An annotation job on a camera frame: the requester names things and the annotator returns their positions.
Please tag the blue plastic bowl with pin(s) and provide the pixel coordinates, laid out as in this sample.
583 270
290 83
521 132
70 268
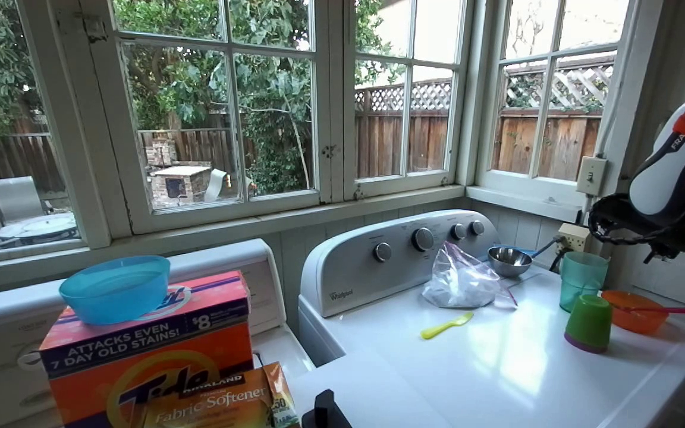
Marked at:
117 292

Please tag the stone garden table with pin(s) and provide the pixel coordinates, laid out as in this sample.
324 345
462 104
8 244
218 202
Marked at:
181 183

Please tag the grey patio chair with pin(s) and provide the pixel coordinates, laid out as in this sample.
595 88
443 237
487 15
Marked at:
27 217

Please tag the small black stand block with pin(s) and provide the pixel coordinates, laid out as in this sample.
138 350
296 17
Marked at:
324 412

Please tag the orange plastic bowl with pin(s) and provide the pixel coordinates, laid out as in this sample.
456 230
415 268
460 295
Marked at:
635 313

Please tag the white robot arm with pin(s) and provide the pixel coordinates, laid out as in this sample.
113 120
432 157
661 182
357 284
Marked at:
653 209

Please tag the orange fabric softener box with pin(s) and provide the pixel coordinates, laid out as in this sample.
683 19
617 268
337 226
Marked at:
255 397

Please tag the green plastic cup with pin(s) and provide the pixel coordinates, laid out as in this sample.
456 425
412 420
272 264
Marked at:
590 324

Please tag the teal translucent cup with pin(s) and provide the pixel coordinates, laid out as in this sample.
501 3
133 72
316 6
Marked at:
580 274

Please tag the white washing machine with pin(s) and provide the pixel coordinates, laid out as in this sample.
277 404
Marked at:
27 313

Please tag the small steel bowl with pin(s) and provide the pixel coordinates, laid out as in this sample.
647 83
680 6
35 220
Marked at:
510 262

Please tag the clear zip plastic bag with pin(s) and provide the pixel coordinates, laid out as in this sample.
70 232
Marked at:
465 281

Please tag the orange Tide detergent box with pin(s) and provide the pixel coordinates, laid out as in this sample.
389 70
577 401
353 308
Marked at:
100 376

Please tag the white window frame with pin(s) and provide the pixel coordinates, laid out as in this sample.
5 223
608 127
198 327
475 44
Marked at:
305 110

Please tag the yellow plastic knife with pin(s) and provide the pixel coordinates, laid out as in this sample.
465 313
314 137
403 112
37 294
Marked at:
433 332

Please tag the white wall switch plate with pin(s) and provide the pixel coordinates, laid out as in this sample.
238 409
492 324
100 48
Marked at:
590 174

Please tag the white dryer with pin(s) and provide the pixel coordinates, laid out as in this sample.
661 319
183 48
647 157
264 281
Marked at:
360 315

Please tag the blue spoon handle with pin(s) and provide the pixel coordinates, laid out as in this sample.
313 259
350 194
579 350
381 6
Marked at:
554 240

